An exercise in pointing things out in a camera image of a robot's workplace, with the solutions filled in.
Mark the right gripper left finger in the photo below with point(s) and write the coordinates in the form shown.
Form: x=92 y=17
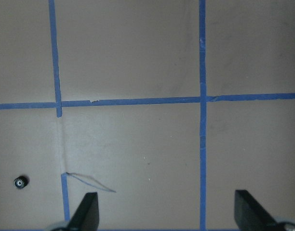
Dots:
x=85 y=218

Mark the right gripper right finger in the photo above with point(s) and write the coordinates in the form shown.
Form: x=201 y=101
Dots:
x=250 y=215

